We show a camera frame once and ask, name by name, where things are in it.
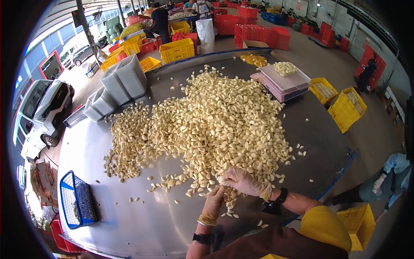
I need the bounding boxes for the person's left hand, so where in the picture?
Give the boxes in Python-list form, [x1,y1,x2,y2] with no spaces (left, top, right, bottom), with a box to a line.
[197,186,227,226]

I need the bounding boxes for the person's right hand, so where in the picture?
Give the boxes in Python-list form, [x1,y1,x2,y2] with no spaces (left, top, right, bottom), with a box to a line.
[217,167,274,201]

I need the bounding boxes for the person's right fingers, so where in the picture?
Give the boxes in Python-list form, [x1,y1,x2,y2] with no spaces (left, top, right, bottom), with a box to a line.
[217,169,241,190]

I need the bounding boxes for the person's left fingers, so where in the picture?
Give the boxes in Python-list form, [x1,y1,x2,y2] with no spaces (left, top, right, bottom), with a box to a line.
[207,186,227,209]

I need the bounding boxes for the handful of garlic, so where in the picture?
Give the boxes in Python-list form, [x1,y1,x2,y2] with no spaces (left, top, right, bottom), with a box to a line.
[223,187,242,210]

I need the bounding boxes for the black wrist band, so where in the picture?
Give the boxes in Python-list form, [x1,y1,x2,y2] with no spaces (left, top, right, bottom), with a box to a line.
[192,231,225,252]
[261,187,289,215]

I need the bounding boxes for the pile of peeled garlic cloves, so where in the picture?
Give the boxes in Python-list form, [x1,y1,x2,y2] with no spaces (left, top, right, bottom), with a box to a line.
[103,65,315,228]

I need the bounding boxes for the person's body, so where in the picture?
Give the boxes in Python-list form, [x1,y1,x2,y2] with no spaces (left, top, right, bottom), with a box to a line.
[204,205,353,259]

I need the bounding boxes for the pink weighing scale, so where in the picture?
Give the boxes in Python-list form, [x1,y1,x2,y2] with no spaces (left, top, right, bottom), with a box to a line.
[250,64,312,103]

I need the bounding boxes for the yellow mesh basket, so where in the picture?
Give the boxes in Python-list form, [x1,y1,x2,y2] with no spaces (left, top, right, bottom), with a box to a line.
[240,54,269,67]

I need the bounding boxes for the white tray of garlic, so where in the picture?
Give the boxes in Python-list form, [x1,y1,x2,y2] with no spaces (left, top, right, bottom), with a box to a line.
[273,62,298,77]

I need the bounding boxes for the yellow crate with garlic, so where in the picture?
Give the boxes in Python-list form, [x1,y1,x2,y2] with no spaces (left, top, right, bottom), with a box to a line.
[327,86,368,134]
[309,77,339,105]

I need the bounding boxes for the empty yellow crate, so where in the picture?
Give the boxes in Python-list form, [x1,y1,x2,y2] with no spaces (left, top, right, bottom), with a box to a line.
[336,203,376,252]

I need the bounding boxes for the cardboard box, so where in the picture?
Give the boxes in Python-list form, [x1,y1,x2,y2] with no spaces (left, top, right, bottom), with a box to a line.
[242,40,271,50]

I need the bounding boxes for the large yellow plastic crate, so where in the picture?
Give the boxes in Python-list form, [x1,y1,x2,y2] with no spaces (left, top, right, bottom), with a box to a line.
[159,38,195,64]

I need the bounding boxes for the small yellow plastic crate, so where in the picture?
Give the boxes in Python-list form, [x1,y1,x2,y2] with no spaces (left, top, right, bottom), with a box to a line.
[139,57,162,73]

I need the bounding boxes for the blue mesh basket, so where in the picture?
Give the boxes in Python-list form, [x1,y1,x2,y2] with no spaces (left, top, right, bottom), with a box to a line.
[60,170,99,230]

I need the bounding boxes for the tall stack of white trays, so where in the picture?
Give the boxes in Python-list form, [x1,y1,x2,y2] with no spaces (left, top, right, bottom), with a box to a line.
[100,54,148,106]

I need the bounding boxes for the low stack of white trays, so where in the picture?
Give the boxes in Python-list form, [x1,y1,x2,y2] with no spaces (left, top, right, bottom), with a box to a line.
[83,86,117,123]

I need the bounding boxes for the stack of red crates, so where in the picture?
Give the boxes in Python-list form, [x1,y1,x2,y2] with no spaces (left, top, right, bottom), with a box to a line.
[234,24,291,51]

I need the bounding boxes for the white sack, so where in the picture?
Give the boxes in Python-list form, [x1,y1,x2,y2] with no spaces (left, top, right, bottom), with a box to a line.
[195,18,215,54]

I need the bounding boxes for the large red crate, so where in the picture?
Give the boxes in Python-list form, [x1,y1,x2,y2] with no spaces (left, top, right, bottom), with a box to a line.
[213,14,240,36]

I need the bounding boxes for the silver car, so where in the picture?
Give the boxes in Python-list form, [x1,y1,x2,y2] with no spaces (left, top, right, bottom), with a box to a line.
[60,35,108,69]

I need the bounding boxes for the white truck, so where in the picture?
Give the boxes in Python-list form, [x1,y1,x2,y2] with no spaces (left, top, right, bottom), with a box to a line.
[13,79,75,160]

